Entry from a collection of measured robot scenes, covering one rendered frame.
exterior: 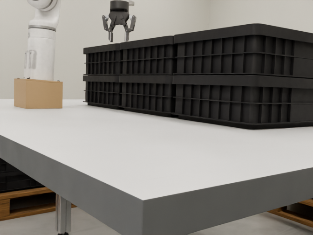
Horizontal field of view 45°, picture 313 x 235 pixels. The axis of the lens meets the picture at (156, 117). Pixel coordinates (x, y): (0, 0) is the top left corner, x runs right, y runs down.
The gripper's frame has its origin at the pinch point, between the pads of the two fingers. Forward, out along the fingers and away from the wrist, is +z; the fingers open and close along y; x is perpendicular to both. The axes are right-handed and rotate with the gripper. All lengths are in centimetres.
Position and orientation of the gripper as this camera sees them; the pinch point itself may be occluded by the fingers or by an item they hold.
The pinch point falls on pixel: (118, 38)
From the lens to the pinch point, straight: 154.1
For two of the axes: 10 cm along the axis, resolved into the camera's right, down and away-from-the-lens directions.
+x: 1.6, -0.8, 9.8
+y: 9.9, 0.5, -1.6
